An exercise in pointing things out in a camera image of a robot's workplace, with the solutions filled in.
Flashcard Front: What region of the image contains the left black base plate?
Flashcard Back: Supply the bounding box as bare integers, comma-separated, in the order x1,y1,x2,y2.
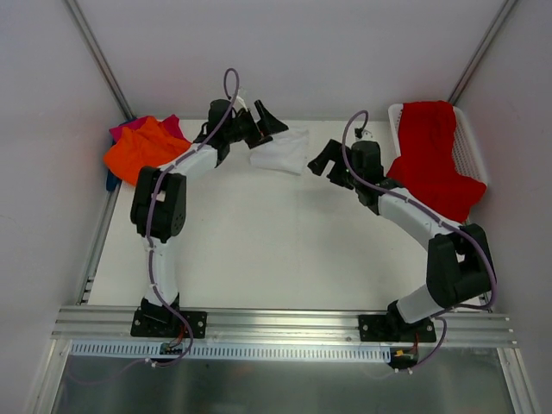
130,308,208,339

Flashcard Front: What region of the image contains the left aluminium corner post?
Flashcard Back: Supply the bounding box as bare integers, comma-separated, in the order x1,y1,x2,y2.
62,0,135,121

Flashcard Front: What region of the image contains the right aluminium corner post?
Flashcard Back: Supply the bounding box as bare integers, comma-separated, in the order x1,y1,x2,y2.
448,0,519,105

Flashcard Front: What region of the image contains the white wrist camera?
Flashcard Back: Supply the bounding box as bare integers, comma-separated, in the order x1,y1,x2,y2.
235,87,249,110
354,128,373,141

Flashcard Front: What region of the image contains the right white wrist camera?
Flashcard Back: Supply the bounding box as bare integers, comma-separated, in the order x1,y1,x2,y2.
354,128,373,141

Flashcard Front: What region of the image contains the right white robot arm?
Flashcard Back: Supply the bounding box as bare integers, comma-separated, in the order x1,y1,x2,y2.
307,140,496,342

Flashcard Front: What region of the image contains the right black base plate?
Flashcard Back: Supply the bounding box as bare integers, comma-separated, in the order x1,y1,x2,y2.
358,314,436,343

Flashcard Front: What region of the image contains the white plastic basket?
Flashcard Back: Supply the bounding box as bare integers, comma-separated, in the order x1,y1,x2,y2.
388,103,489,185

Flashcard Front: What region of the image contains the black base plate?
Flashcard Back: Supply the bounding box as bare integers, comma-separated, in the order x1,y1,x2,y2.
358,314,436,343
130,308,208,339

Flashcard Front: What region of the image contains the aluminium corner post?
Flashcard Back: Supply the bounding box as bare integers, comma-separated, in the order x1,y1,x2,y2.
448,0,519,105
62,0,135,121

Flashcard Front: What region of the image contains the orange t shirt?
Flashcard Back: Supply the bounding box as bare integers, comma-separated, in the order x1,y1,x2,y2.
103,116,191,185

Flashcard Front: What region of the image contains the blue t shirt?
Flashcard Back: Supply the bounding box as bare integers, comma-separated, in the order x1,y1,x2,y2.
105,170,120,192

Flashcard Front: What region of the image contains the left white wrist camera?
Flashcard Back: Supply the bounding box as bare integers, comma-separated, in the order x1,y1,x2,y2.
235,87,249,110

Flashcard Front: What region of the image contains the white t shirt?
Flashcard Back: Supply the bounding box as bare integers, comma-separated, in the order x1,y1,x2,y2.
249,127,310,175

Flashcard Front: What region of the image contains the white slotted cable duct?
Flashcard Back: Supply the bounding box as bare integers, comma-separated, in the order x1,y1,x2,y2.
70,341,392,363

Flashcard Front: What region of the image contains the aluminium mounting rail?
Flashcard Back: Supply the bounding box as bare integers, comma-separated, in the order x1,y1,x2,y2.
51,305,519,348

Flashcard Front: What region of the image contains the red t shirt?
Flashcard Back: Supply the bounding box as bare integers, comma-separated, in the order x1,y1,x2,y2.
387,101,486,223

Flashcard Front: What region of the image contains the pink t shirt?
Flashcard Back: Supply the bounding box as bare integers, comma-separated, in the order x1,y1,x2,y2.
109,115,185,142

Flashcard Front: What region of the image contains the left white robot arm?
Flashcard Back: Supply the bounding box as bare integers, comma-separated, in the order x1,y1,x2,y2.
130,99,289,337

